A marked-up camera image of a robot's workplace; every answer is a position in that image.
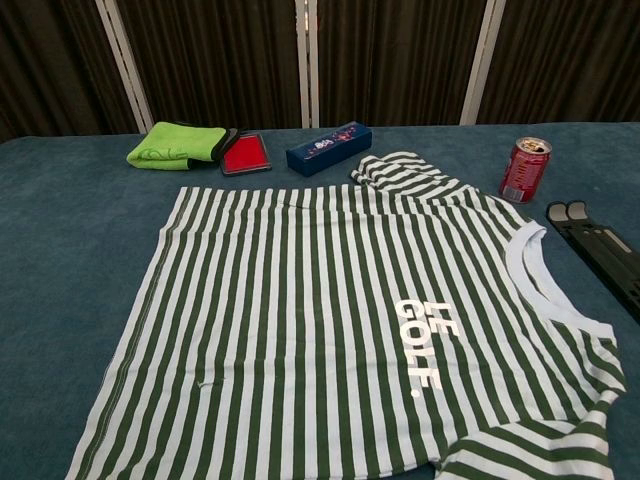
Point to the red ink pad case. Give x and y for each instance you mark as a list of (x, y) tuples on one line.
[(245, 154)]

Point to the green white striped T-shirt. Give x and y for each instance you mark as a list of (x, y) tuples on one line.
[(300, 300)]

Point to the dark curtain screen panel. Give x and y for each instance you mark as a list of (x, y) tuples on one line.
[(565, 60), (215, 60), (395, 60), (50, 65)]

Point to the red soda can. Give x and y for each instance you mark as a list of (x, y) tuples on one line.
[(522, 172)]

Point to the black folding laptop stand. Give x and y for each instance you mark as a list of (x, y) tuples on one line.
[(600, 245)]

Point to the lime green microfiber cloth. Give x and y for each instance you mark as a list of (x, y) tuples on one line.
[(170, 145)]

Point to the dark blue rectangular box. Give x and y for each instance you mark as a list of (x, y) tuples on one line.
[(325, 150)]

